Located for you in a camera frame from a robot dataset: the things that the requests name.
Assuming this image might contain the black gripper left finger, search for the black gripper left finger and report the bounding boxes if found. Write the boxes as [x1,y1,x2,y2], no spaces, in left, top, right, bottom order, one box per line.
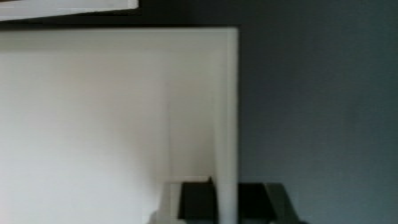
[148,176,219,224]

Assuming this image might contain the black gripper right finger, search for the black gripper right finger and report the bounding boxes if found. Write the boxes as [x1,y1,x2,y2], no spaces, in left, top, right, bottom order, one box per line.
[238,183,309,224]

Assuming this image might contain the white drawer cabinet frame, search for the white drawer cabinet frame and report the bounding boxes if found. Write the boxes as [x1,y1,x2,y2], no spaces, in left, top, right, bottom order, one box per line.
[0,28,238,224]

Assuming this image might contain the white front fence rail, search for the white front fence rail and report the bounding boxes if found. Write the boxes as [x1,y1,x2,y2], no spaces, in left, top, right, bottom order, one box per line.
[0,0,139,21]

